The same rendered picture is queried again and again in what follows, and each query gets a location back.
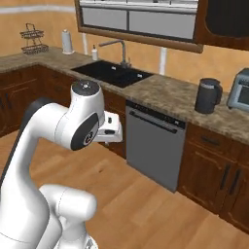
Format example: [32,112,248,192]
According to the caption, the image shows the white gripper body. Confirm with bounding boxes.
[95,128,125,144]

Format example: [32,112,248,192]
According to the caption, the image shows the dark wood sink cupboard door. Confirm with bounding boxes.
[98,89,127,160]

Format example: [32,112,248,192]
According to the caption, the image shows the grey dishwasher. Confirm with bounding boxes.
[124,99,188,194]

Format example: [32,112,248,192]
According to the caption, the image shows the black sink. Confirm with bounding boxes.
[70,59,155,89]

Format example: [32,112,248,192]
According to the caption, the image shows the dark wood drawer stack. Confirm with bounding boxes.
[38,66,78,109]

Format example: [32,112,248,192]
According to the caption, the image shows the white soap dispenser bottle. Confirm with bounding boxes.
[90,44,99,62]

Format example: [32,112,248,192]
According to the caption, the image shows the grey metal tap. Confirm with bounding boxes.
[98,39,132,69]

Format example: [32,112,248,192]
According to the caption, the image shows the dark grey kettle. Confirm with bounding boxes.
[194,77,224,116]

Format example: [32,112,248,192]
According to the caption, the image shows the dark wood cupboard run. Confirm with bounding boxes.
[0,65,42,138]

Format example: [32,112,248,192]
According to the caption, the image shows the white paper towel roll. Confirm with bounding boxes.
[60,28,76,55]

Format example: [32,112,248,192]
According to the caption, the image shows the dark wood drawer front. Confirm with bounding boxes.
[185,123,249,167]

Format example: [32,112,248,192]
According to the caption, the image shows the wood-framed window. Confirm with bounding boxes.
[74,0,205,54]

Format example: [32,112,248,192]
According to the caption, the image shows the silver toaster oven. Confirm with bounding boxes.
[226,67,249,114]

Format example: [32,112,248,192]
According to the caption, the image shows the black dishwasher handle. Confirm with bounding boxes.
[128,110,179,135]

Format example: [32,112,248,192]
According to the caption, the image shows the black drawer handle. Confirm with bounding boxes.
[199,135,222,148]

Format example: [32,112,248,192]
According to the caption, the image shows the black cupboard door handle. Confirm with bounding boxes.
[219,163,231,192]
[229,167,242,196]

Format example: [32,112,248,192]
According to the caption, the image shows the black wire stand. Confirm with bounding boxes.
[19,22,50,55]

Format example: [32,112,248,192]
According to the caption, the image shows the dark wood wall cupboard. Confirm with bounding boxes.
[194,0,249,52]

